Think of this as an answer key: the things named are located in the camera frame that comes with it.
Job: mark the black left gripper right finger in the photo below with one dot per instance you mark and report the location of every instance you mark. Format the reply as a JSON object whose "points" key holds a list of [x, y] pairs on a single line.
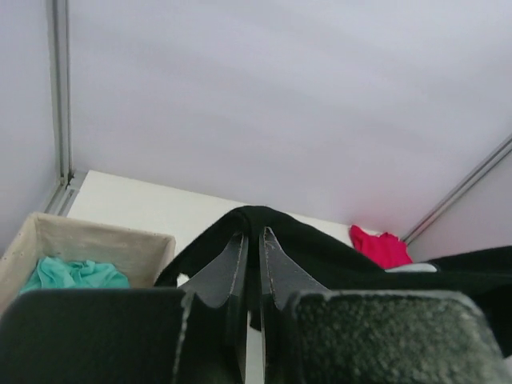
{"points": [[281, 278]]}

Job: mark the left aluminium frame post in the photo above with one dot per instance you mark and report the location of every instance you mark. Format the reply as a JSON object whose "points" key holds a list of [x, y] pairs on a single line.
{"points": [[68, 180]]}

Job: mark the folded red t-shirt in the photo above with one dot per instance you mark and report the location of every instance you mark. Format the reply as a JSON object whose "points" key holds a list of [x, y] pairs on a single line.
{"points": [[385, 249]]}

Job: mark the aluminium frame post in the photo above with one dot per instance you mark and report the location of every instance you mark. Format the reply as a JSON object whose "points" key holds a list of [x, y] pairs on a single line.
{"points": [[68, 180], [481, 170]]}

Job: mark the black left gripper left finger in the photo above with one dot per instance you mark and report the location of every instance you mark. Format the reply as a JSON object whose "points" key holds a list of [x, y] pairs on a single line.
{"points": [[212, 339]]}

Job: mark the right aluminium frame post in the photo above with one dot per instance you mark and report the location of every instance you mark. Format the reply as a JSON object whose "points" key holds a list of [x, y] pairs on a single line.
{"points": [[481, 170]]}

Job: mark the black flower print t-shirt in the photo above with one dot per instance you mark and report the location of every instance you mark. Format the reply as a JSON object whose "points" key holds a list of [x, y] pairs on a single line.
{"points": [[484, 276]]}

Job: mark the wicker laundry basket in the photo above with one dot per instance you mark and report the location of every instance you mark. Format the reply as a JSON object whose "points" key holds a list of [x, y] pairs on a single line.
{"points": [[140, 255]]}

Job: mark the teal t-shirt in basket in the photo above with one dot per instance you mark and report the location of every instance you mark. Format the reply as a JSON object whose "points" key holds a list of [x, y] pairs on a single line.
{"points": [[53, 273]]}

